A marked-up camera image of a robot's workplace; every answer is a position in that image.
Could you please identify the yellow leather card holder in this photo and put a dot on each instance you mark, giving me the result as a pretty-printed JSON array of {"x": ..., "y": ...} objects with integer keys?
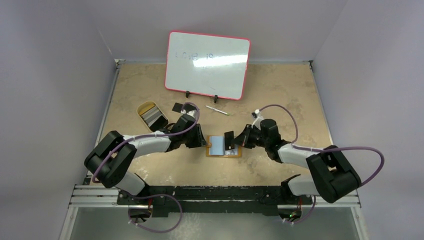
[{"x": 216, "y": 148}]

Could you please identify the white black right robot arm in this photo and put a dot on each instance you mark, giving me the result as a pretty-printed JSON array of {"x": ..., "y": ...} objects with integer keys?
[{"x": 331, "y": 175}]

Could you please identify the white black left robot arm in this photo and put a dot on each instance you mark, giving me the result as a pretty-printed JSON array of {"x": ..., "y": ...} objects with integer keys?
[{"x": 110, "y": 160}]

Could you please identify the white marker pen green cap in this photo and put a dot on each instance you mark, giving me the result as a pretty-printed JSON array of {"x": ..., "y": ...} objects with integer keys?
[{"x": 217, "y": 110}]

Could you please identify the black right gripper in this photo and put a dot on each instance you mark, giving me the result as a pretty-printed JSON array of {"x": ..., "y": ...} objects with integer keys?
[{"x": 240, "y": 139}]

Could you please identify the beige oval plastic tray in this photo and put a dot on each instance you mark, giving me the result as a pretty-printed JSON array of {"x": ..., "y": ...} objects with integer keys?
[{"x": 151, "y": 116}]

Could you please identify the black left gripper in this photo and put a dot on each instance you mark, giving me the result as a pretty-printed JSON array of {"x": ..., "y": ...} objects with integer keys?
[{"x": 199, "y": 141}]

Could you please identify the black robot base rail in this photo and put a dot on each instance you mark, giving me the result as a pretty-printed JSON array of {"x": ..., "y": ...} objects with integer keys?
[{"x": 163, "y": 204}]

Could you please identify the pink framed whiteboard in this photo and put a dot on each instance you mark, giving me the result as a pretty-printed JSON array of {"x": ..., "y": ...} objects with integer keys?
[{"x": 207, "y": 64}]

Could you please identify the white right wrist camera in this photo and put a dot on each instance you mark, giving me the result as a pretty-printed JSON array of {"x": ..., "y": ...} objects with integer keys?
[{"x": 257, "y": 118}]

